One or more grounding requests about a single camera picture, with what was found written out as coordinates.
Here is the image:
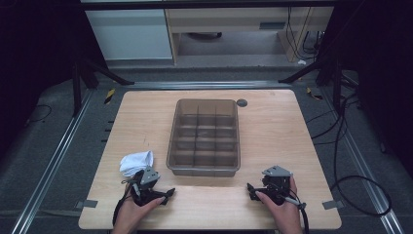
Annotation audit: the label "black curtain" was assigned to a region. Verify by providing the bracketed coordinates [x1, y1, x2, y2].
[0, 0, 108, 157]
[319, 0, 413, 178]

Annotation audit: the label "black tripod stand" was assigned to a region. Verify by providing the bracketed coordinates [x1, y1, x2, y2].
[71, 53, 136, 117]
[278, 52, 359, 115]

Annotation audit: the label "person's left hand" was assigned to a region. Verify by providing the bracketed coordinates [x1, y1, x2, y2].
[111, 194, 167, 234]

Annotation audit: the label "hand-held gripper cable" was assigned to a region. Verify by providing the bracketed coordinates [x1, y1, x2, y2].
[112, 177, 141, 226]
[269, 182, 311, 234]

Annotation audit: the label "black looped floor cable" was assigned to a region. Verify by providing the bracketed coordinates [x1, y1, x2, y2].
[329, 97, 393, 217]

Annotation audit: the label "white sock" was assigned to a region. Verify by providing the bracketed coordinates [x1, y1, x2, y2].
[119, 149, 155, 178]

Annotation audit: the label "right hand-held gripper cable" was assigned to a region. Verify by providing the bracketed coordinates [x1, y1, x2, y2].
[269, 182, 311, 234]

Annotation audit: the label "person's right hand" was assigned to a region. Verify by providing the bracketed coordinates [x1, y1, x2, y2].
[254, 176, 304, 234]

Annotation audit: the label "left hand-held gripper cable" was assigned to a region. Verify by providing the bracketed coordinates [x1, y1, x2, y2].
[112, 177, 141, 226]

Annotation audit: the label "grey tape piece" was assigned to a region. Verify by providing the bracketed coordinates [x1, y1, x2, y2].
[321, 199, 345, 211]
[75, 199, 99, 210]

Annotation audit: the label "clear brown divided storage box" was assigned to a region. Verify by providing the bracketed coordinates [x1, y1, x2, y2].
[166, 97, 242, 178]

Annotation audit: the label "yellow black floor tape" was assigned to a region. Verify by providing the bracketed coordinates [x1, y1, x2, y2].
[306, 86, 324, 100]
[103, 88, 117, 105]

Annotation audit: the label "white cabinet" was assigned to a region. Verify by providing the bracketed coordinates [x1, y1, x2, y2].
[84, 8, 173, 61]

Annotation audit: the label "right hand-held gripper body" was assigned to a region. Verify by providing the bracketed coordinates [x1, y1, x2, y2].
[260, 165, 293, 207]

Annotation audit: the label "black hanging desk cables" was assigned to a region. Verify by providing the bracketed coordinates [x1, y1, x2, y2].
[284, 7, 325, 62]

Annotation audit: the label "aluminium floor rail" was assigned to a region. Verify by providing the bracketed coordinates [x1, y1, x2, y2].
[319, 87, 407, 234]
[9, 89, 95, 234]
[126, 80, 294, 91]

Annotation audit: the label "thin black floor cable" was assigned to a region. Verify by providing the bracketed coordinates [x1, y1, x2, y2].
[24, 103, 54, 127]

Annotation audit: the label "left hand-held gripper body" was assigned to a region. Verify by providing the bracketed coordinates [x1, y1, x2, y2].
[130, 165, 164, 207]

